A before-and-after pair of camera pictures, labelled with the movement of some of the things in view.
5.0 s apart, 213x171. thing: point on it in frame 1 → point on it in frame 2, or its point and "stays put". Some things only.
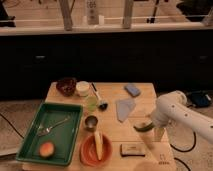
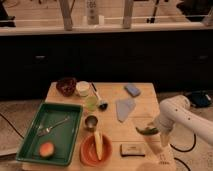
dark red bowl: (67, 86) stays put
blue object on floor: (200, 99) stays put
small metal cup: (91, 123) stays put
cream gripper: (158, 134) → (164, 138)
